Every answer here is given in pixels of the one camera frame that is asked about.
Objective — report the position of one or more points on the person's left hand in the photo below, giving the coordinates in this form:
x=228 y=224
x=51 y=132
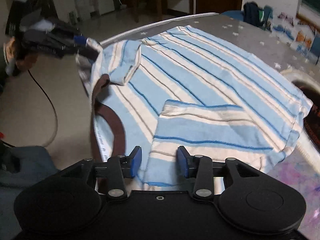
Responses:
x=16 y=59

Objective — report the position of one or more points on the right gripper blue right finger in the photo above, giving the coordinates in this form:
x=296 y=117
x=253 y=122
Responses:
x=200 y=169

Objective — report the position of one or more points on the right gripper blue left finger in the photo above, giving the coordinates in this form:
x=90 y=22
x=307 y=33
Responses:
x=121 y=167

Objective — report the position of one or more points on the dark backpack on sofa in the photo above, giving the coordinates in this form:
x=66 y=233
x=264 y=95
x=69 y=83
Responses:
x=253 y=14

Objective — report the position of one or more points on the round induction cooktop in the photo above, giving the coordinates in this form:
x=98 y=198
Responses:
x=308 y=142

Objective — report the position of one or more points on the blue white striped shirt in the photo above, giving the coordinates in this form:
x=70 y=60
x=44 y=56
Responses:
x=185 y=87

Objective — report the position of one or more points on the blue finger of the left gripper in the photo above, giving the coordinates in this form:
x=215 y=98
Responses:
x=81 y=47

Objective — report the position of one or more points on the blue sofa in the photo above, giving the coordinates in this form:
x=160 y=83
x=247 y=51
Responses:
x=235 y=14

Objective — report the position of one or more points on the butterfly pillow left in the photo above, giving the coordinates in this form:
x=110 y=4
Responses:
x=298 y=35

